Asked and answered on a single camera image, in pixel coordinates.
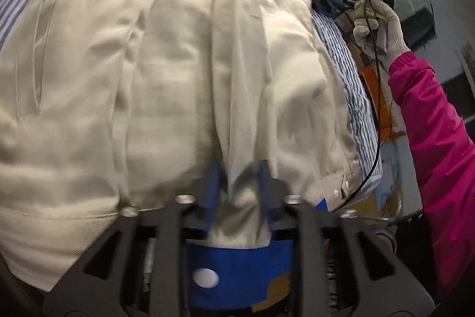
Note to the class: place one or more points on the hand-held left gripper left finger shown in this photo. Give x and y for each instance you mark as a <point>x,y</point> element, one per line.
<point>213,190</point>

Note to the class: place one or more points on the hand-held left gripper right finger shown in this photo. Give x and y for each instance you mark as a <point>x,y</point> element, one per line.
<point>265,187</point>

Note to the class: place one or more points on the cream and blue jacket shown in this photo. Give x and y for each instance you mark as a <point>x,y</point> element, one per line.
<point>167,79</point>

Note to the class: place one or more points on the dark hanging clothes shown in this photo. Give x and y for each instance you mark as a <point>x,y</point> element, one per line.
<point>419,29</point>

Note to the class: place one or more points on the person's right hand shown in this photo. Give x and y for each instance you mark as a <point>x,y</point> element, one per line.
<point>389,31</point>

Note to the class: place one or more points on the white knitted hanging cloth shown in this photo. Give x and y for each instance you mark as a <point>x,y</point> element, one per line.
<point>412,1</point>

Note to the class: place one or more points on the orange bench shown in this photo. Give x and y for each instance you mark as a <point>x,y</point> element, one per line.
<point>369,79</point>

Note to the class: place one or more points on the blue striped bed sheet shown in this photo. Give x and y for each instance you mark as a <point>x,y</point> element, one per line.
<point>349,79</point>

